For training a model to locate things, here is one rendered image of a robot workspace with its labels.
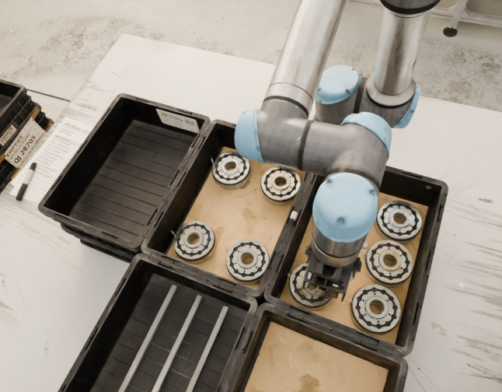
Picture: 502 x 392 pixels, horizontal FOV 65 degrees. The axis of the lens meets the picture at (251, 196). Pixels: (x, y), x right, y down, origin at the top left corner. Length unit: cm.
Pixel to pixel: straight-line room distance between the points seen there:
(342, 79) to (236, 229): 48
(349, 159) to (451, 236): 71
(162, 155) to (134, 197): 15
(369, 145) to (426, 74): 202
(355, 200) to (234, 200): 60
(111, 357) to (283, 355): 38
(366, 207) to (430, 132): 91
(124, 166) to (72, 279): 35
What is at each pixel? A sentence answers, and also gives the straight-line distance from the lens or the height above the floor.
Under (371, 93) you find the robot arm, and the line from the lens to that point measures 106.
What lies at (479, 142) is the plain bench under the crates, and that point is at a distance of 140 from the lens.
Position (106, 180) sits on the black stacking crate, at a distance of 119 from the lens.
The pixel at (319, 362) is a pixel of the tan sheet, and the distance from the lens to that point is 92.
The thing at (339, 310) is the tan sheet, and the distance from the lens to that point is 94.
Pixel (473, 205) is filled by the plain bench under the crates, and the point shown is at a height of 70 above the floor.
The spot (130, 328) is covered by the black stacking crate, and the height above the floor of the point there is 83.
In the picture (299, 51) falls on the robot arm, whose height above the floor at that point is 131.
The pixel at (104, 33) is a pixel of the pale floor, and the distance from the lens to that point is 309.
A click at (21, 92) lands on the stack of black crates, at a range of 196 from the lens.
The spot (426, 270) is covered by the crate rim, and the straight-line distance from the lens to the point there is 91.
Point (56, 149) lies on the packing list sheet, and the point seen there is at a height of 70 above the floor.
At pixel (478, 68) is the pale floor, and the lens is 268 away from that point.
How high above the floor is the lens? 174
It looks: 61 degrees down
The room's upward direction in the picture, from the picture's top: 12 degrees counter-clockwise
